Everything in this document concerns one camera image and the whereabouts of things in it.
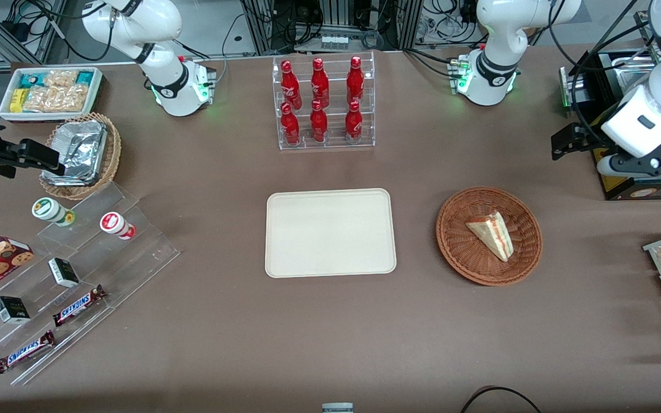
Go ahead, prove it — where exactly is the triangular sandwich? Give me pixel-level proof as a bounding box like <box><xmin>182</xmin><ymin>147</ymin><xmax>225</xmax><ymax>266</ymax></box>
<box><xmin>466</xmin><ymin>211</ymin><xmax>515</xmax><ymax>263</ymax></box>

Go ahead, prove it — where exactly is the light wicker basket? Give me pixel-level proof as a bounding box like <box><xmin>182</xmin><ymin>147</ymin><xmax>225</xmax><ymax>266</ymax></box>
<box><xmin>39</xmin><ymin>112</ymin><xmax>122</xmax><ymax>201</ymax></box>

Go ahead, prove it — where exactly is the brown round wicker basket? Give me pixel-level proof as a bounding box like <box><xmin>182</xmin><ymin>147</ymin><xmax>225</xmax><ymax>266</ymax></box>
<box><xmin>436</xmin><ymin>186</ymin><xmax>543</xmax><ymax>286</ymax></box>

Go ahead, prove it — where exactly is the cream plastic tray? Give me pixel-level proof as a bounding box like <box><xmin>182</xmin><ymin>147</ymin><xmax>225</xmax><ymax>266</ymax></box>
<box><xmin>265</xmin><ymin>188</ymin><xmax>397</xmax><ymax>279</ymax></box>

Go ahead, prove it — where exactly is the white rectangular snack bin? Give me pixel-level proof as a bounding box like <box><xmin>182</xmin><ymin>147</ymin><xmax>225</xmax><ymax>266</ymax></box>
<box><xmin>0</xmin><ymin>67</ymin><xmax>104</xmax><ymax>123</ymax></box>

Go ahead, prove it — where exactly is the silver foil package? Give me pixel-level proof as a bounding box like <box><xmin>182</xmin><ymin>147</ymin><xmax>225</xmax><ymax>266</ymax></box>
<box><xmin>52</xmin><ymin>120</ymin><xmax>108</xmax><ymax>174</ymax></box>
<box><xmin>42</xmin><ymin>165</ymin><xmax>100</xmax><ymax>186</ymax></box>

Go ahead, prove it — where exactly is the green lid snack cup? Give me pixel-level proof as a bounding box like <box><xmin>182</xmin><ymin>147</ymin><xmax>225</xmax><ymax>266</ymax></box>
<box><xmin>32</xmin><ymin>197</ymin><xmax>76</xmax><ymax>227</ymax></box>

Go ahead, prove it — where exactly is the clear bag of crackers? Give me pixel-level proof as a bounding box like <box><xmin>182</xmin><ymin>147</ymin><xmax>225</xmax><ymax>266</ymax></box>
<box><xmin>44</xmin><ymin>70</ymin><xmax>79</xmax><ymax>88</ymax></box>
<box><xmin>23</xmin><ymin>84</ymin><xmax>90</xmax><ymax>113</ymax></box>

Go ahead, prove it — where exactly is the black food warmer cabinet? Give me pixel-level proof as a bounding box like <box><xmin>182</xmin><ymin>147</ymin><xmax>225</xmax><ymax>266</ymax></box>
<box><xmin>560</xmin><ymin>9</ymin><xmax>661</xmax><ymax>201</ymax></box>

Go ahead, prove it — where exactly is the red lid snack cup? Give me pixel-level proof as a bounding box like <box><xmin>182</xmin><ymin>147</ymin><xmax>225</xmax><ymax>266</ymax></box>
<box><xmin>100</xmin><ymin>212</ymin><xmax>137</xmax><ymax>240</ymax></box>

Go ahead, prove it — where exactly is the small dark green box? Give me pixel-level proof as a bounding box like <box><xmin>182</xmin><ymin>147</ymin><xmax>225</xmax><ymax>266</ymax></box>
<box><xmin>0</xmin><ymin>296</ymin><xmax>32</xmax><ymax>324</ymax></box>
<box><xmin>48</xmin><ymin>258</ymin><xmax>81</xmax><ymax>289</ymax></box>

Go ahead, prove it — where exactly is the clear acrylic stepped display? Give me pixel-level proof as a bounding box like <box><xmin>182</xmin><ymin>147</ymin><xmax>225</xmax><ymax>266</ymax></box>
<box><xmin>0</xmin><ymin>182</ymin><xmax>181</xmax><ymax>386</ymax></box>

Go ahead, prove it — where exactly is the snickers chocolate bar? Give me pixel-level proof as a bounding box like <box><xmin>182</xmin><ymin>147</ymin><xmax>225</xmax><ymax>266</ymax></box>
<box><xmin>0</xmin><ymin>330</ymin><xmax>56</xmax><ymax>375</ymax></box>
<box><xmin>52</xmin><ymin>285</ymin><xmax>107</xmax><ymax>328</ymax></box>

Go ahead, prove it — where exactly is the red cola bottle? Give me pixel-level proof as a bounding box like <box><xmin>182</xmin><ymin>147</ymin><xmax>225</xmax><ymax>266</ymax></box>
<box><xmin>311</xmin><ymin>57</ymin><xmax>331</xmax><ymax>108</ymax></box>
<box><xmin>347</xmin><ymin>56</ymin><xmax>365</xmax><ymax>107</ymax></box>
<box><xmin>310</xmin><ymin>100</ymin><xmax>329</xmax><ymax>143</ymax></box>
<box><xmin>280</xmin><ymin>103</ymin><xmax>301</xmax><ymax>146</ymax></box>
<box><xmin>281</xmin><ymin>60</ymin><xmax>303</xmax><ymax>110</ymax></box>
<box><xmin>345</xmin><ymin>100</ymin><xmax>364</xmax><ymax>142</ymax></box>

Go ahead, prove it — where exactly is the clear acrylic bottle rack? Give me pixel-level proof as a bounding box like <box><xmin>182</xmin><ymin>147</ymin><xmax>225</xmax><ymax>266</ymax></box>
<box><xmin>272</xmin><ymin>52</ymin><xmax>376</xmax><ymax>151</ymax></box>

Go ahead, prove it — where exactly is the black cable loop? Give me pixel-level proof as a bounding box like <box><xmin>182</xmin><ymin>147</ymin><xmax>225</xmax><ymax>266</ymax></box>
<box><xmin>460</xmin><ymin>386</ymin><xmax>543</xmax><ymax>413</ymax></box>

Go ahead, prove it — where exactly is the aluminium frame rack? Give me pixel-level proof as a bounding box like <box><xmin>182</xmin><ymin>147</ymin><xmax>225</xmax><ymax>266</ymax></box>
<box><xmin>243</xmin><ymin>0</ymin><xmax>424</xmax><ymax>55</ymax></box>

